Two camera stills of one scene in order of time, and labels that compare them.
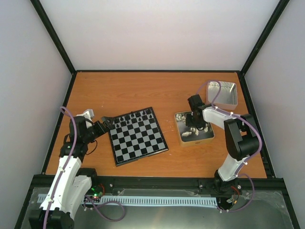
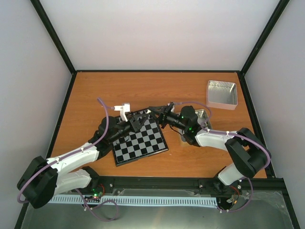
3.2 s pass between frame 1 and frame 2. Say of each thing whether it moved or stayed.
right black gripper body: moved
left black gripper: moved
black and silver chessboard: stayed
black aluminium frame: stayed
